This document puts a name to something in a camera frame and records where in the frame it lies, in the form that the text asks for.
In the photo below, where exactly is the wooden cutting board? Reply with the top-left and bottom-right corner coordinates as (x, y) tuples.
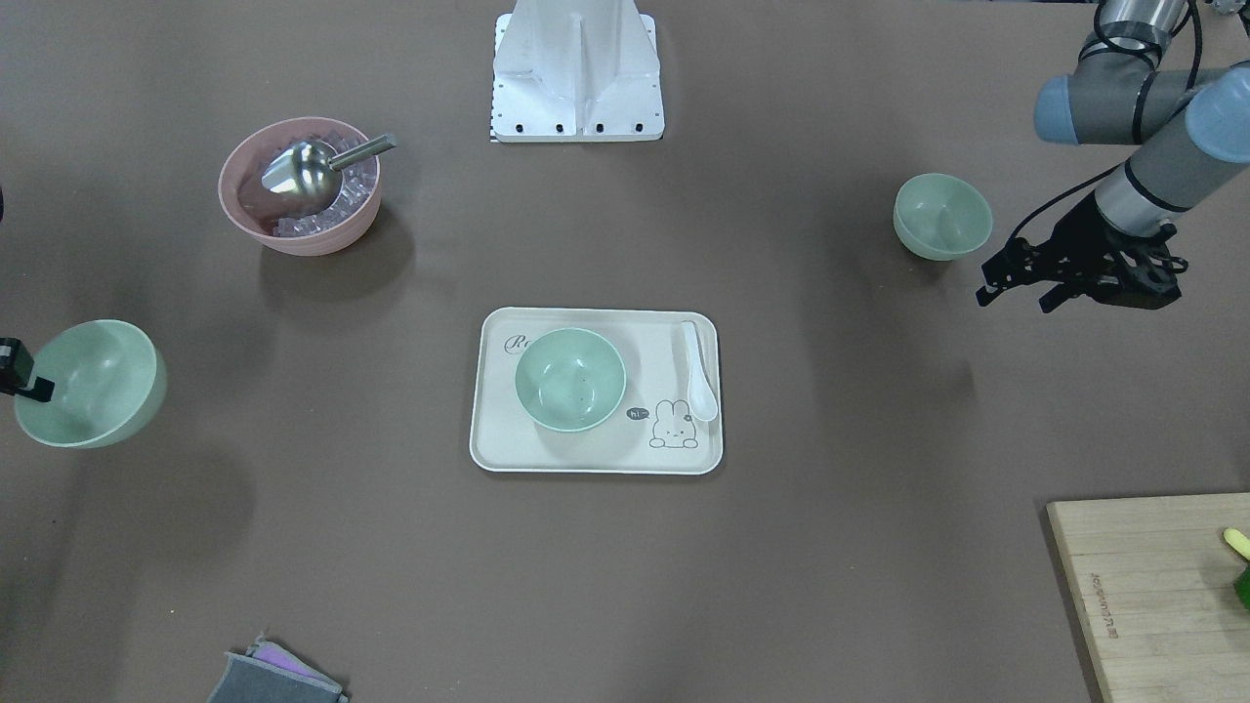
(1046, 492), (1249, 702)

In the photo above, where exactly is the yellow plastic knife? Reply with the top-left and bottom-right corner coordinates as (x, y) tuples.
(1223, 527), (1250, 560)

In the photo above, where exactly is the metal ice scoop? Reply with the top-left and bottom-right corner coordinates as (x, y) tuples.
(259, 134), (398, 218)

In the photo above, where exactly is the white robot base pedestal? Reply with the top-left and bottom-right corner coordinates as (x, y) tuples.
(490, 1), (666, 143)

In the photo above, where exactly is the green bowl on tray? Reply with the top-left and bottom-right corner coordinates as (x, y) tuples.
(514, 326), (628, 433)

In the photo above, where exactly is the green bowl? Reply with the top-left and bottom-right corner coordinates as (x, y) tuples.
(514, 326), (628, 433)
(893, 173), (994, 261)
(15, 319), (168, 449)

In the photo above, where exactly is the white ceramic spoon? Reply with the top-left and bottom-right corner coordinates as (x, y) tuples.
(680, 320), (720, 423)

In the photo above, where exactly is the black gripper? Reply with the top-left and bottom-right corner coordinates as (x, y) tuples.
(978, 194), (1188, 314)

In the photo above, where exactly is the cream rabbit tray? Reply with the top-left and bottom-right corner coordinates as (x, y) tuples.
(469, 306), (724, 477)

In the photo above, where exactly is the green lime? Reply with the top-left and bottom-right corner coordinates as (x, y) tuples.
(1233, 565), (1250, 610)

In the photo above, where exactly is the grey folded cloth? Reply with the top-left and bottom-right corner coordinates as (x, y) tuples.
(208, 635), (350, 702)

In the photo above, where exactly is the pink bowl with ice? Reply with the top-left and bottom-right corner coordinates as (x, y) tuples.
(216, 116), (384, 256)

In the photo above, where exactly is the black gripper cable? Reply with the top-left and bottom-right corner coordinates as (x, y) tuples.
(1006, 161), (1134, 255)

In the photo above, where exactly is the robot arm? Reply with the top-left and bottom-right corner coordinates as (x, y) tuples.
(975, 1), (1249, 311)

